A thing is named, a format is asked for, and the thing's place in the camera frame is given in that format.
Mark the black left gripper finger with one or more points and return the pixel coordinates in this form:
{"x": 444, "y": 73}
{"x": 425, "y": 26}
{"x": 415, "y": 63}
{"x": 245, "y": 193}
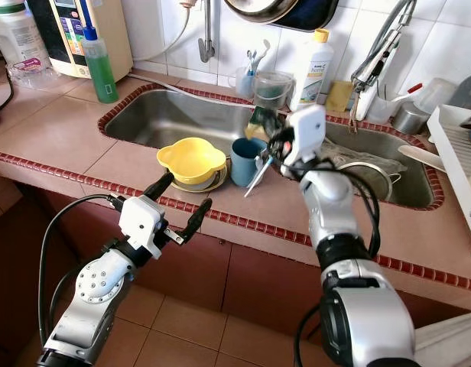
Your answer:
{"x": 159, "y": 186}
{"x": 199, "y": 216}

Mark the silver metal spoon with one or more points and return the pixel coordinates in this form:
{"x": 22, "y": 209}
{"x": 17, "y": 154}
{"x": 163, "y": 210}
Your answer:
{"x": 252, "y": 183}

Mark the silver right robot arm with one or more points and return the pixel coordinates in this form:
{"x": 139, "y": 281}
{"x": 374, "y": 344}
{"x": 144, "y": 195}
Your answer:
{"x": 335, "y": 206}

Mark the green yellow sponge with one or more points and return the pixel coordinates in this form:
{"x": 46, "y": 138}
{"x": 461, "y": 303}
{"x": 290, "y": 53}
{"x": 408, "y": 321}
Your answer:
{"x": 258, "y": 121}

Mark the clear plastic measuring jug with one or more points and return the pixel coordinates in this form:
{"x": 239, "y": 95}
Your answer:
{"x": 272, "y": 92}

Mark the maroon cabinet door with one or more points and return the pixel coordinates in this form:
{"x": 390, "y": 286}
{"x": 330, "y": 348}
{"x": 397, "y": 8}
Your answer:
{"x": 266, "y": 290}
{"x": 190, "y": 279}

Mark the clear toothbrush cup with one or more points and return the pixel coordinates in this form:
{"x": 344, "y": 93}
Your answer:
{"x": 241, "y": 86}

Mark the blue toothbrush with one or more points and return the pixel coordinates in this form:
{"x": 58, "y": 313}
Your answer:
{"x": 251, "y": 65}

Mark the white detergent bottle yellow cap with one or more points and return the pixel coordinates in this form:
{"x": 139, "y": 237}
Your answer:
{"x": 313, "y": 73}

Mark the stainless steel sink basin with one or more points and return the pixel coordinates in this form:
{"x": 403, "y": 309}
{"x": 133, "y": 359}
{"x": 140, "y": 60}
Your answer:
{"x": 415, "y": 191}
{"x": 167, "y": 122}

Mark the yellow sponge block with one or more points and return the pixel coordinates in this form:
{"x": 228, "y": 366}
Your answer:
{"x": 339, "y": 95}

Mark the white toothbrush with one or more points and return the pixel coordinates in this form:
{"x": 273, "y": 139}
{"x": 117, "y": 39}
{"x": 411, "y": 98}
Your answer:
{"x": 264, "y": 48}

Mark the clear plastic bag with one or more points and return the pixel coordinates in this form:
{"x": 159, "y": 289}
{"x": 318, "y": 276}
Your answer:
{"x": 358, "y": 157}

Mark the steel mesh strainer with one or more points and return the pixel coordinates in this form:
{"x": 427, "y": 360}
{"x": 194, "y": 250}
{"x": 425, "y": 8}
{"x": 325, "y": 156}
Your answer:
{"x": 388, "y": 180}

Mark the hanging steel pan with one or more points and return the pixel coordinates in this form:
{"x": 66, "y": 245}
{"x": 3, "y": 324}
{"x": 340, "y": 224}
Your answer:
{"x": 258, "y": 9}

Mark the dark blue hanging pan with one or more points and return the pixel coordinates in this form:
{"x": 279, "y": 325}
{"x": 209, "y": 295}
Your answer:
{"x": 316, "y": 15}

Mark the green dish soap bottle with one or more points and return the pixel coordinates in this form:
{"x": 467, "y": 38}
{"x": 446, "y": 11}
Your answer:
{"x": 100, "y": 73}

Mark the small steel cup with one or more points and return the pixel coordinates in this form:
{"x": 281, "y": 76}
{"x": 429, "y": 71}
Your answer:
{"x": 410, "y": 121}

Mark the chrome swivel faucet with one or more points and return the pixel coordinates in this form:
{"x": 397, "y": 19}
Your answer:
{"x": 384, "y": 46}

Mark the pale wooden spatula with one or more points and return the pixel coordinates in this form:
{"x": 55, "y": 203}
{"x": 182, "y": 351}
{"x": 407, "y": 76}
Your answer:
{"x": 419, "y": 155}

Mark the beige water purifier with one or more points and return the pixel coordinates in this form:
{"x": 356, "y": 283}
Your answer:
{"x": 113, "y": 38}

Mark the clear plastic tub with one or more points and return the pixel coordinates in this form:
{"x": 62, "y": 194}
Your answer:
{"x": 436, "y": 93}

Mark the white dish rack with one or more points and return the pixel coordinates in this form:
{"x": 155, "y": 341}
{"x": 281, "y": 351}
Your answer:
{"x": 449, "y": 168}

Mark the large steel mixing bowl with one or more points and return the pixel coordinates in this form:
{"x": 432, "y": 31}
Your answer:
{"x": 466, "y": 92}

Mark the clear jar white lid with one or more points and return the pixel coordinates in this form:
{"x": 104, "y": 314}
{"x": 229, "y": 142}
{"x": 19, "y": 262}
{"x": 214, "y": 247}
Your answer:
{"x": 17, "y": 38}

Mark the white cloth towel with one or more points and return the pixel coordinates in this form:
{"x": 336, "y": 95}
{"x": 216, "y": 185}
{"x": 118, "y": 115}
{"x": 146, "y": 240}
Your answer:
{"x": 453, "y": 340}

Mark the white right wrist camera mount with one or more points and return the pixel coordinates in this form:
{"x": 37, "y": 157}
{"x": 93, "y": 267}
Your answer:
{"x": 306, "y": 130}

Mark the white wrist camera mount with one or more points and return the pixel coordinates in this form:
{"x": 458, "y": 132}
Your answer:
{"x": 142, "y": 222}
{"x": 306, "y": 130}

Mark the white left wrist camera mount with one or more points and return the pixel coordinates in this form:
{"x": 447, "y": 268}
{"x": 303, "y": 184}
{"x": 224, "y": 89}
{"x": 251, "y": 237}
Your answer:
{"x": 142, "y": 222}

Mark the steel wall tap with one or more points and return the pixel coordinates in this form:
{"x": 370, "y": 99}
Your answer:
{"x": 206, "y": 46}

